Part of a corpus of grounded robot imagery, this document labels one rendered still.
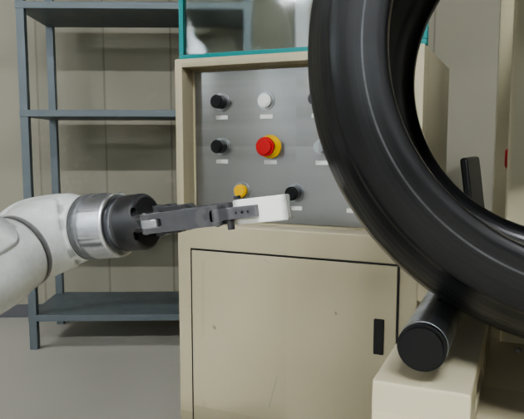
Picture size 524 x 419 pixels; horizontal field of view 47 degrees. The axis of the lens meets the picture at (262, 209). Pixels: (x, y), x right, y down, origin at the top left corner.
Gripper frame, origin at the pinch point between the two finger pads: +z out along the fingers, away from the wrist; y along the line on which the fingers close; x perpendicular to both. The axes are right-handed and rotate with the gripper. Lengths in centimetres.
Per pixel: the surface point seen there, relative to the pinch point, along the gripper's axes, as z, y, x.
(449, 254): 22.7, -13.0, 4.8
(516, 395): 26.0, 4.1, 23.7
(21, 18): -192, 169, -97
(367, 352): -4, 52, 34
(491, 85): 14, 335, -42
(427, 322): 19.9, -11.5, 11.0
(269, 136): -21, 57, -12
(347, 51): 16.0, -13.2, -13.9
